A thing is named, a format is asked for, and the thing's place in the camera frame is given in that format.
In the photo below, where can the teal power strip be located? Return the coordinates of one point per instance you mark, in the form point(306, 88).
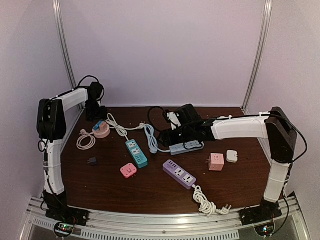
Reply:
point(137, 154)

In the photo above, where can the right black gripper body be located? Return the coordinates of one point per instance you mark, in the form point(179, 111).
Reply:
point(187, 135)

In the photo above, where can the blue plug adapter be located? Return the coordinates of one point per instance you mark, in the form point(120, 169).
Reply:
point(97, 126)

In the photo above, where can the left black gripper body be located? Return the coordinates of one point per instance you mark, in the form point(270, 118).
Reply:
point(93, 111)

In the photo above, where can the pink square plug adapter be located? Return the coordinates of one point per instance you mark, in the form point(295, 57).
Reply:
point(128, 170)

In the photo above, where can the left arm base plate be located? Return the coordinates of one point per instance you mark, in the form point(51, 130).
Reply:
point(73, 216)

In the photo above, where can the right aluminium corner post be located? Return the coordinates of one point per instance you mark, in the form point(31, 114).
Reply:
point(263, 36)

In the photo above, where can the white plug adapter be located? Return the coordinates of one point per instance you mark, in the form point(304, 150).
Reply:
point(232, 156)

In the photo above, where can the pink cube socket adapter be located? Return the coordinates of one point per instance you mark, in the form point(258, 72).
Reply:
point(215, 162)

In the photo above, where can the aluminium front rail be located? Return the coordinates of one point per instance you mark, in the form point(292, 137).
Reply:
point(103, 225)

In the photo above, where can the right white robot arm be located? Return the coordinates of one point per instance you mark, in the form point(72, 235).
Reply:
point(272, 125)

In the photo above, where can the small dark plug charger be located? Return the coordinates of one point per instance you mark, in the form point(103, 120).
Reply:
point(92, 161)

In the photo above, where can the aluminium corner post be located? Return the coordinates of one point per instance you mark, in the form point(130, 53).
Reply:
point(263, 36)
point(63, 42)

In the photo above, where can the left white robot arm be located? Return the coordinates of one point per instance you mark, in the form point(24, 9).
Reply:
point(52, 127)

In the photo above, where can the left aluminium corner post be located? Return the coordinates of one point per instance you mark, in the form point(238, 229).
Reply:
point(63, 42)

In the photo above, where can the small pink charger plug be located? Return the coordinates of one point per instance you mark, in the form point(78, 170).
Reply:
point(103, 126)

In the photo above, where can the blue-grey power strip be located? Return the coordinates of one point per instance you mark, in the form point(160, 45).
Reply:
point(182, 148)

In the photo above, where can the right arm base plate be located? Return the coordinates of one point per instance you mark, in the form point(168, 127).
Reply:
point(266, 211)

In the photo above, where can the purple power strip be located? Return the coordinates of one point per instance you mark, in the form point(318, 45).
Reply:
point(179, 174)

